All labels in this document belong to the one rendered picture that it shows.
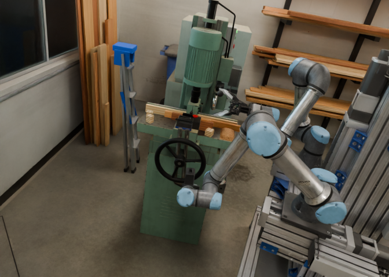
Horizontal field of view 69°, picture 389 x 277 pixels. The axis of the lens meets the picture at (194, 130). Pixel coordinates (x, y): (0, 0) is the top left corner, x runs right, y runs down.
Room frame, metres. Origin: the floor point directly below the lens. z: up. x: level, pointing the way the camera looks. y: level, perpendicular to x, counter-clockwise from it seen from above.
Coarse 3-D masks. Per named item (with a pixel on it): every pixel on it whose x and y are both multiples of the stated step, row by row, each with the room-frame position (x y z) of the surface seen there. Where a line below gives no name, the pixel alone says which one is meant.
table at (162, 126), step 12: (144, 120) 1.55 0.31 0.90; (156, 120) 1.58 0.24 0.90; (168, 120) 1.62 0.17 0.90; (144, 132) 1.50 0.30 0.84; (156, 132) 1.50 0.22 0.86; (168, 132) 1.50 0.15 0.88; (204, 132) 1.54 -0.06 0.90; (216, 132) 1.57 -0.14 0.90; (204, 144) 1.49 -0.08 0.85; (216, 144) 1.49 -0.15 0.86; (228, 144) 1.48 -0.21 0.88
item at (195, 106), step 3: (189, 102) 1.65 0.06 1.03; (189, 105) 1.61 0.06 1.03; (192, 105) 1.61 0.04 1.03; (195, 105) 1.61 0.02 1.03; (198, 105) 1.62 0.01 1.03; (189, 108) 1.61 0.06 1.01; (192, 108) 1.61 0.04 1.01; (195, 108) 1.61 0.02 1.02; (198, 108) 1.61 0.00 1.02; (186, 111) 1.61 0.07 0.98; (189, 111) 1.61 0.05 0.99; (195, 111) 1.61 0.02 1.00; (198, 111) 1.68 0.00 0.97; (195, 114) 1.61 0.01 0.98
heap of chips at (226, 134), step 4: (224, 128) 1.59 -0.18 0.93; (228, 128) 1.60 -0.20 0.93; (224, 132) 1.53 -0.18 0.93; (228, 132) 1.53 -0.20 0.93; (232, 132) 1.55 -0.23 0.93; (220, 136) 1.52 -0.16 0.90; (224, 136) 1.51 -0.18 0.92; (228, 136) 1.51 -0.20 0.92; (232, 136) 1.51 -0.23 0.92; (228, 140) 1.49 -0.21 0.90; (232, 140) 1.50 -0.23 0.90
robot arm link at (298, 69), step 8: (296, 64) 1.55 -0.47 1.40; (304, 64) 1.53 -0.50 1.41; (312, 64) 1.51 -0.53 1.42; (288, 72) 1.59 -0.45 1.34; (296, 72) 1.54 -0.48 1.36; (304, 72) 1.50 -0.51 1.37; (296, 80) 1.55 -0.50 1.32; (304, 80) 1.50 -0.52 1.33; (296, 88) 1.58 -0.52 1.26; (304, 88) 1.55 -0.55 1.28; (296, 96) 1.59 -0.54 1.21; (304, 120) 1.61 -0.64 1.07; (304, 128) 1.60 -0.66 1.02; (296, 136) 1.62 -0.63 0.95
